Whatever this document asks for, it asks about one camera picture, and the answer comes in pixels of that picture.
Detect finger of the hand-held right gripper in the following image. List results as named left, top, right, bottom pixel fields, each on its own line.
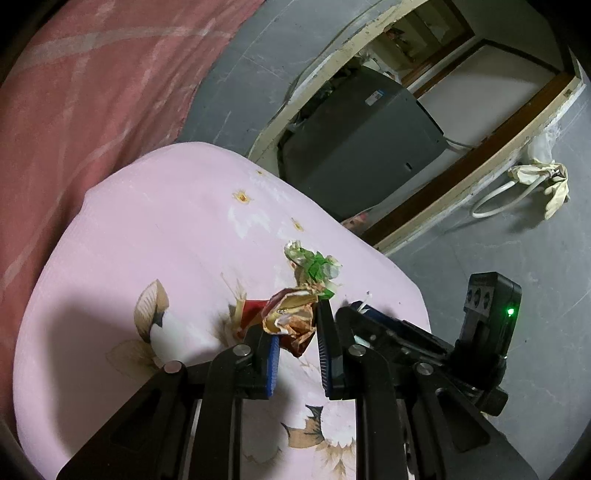
left=335, top=306, right=454, bottom=366
left=350, top=301, right=445, bottom=348

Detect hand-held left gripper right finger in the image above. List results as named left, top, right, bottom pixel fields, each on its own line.
left=315, top=299, right=539, bottom=480

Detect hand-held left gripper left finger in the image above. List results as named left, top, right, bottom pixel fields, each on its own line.
left=55, top=330, right=281, bottom=480

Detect red gold wrapper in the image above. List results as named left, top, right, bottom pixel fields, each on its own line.
left=232, top=285, right=320, bottom=359

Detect green white wrapper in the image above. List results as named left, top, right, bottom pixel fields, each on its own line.
left=283, top=239, right=345, bottom=299

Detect white rubber gloves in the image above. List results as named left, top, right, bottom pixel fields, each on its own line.
left=507, top=158, right=572, bottom=221

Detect pink floral tablecloth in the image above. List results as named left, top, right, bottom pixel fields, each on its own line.
left=14, top=141, right=433, bottom=480

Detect grey refrigerator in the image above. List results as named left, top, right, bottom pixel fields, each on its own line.
left=281, top=65, right=448, bottom=223

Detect pink checkered cloth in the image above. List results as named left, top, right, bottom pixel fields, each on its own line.
left=0, top=0, right=266, bottom=416

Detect white hose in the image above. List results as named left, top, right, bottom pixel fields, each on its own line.
left=470, top=174, right=552, bottom=220

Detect cream door frame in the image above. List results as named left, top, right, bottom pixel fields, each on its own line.
left=248, top=0, right=583, bottom=257

